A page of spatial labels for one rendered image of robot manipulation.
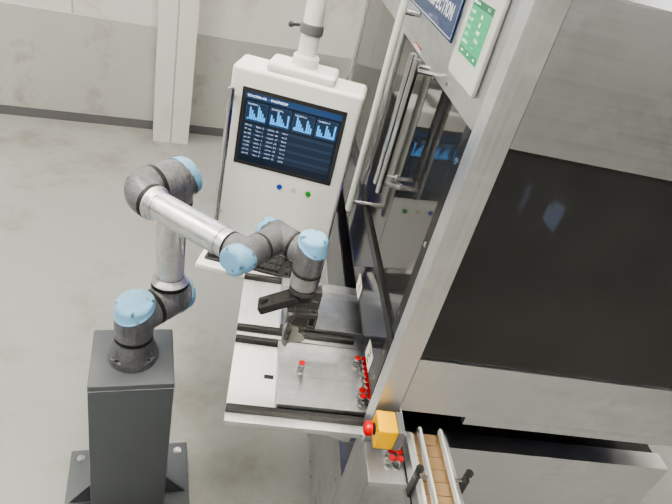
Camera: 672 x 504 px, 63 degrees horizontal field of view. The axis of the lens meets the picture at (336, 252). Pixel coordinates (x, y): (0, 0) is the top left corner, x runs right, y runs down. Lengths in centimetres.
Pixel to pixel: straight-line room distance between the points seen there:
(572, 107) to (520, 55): 16
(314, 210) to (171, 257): 78
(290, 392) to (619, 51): 121
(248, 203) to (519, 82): 147
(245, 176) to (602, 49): 150
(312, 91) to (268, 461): 160
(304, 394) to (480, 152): 93
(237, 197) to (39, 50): 323
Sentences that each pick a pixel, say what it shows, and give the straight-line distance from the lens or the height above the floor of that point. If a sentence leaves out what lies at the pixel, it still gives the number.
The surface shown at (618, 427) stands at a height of 104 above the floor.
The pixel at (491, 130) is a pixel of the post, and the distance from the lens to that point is 114.
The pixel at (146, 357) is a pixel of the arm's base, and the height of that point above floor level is 82.
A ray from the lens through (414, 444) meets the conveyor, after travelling 164.
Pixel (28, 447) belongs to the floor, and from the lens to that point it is 271.
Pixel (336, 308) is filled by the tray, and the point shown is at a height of 88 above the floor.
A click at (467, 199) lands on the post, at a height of 168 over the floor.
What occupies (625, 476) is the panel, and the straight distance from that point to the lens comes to 210.
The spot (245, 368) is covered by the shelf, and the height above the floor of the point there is 88.
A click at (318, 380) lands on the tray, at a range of 177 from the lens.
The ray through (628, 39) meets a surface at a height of 204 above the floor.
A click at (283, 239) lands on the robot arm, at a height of 142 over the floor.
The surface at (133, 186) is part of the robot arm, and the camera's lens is 151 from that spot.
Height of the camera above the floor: 214
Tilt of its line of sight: 32 degrees down
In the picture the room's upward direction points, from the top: 15 degrees clockwise
